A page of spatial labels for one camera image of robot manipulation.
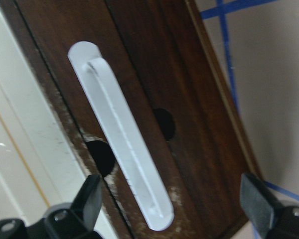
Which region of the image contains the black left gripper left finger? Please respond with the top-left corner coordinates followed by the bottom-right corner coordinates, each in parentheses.
top-left (70, 174), bottom-right (102, 230)

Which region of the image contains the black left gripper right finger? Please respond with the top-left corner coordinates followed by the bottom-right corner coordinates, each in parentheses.
top-left (240, 173), bottom-right (285, 238)

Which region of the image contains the white drawer handle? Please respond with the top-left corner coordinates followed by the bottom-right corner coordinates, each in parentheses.
top-left (68, 41), bottom-right (174, 231)

